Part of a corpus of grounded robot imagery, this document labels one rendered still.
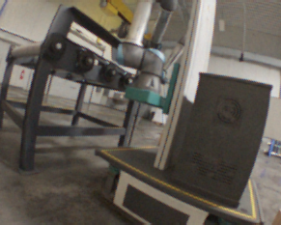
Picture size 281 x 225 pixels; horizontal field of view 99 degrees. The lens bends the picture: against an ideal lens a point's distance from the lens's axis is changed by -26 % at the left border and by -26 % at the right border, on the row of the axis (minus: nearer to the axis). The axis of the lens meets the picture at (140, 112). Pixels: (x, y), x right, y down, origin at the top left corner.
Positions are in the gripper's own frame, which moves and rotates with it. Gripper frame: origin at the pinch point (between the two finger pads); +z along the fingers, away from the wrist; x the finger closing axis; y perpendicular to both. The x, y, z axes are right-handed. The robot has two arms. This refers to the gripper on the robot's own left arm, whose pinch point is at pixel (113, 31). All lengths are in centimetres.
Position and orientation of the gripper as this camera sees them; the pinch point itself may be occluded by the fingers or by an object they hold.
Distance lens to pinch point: 139.2
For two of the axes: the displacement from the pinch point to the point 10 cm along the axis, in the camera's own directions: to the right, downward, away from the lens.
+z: -8.5, -2.4, 4.6
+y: -4.5, -1.0, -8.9
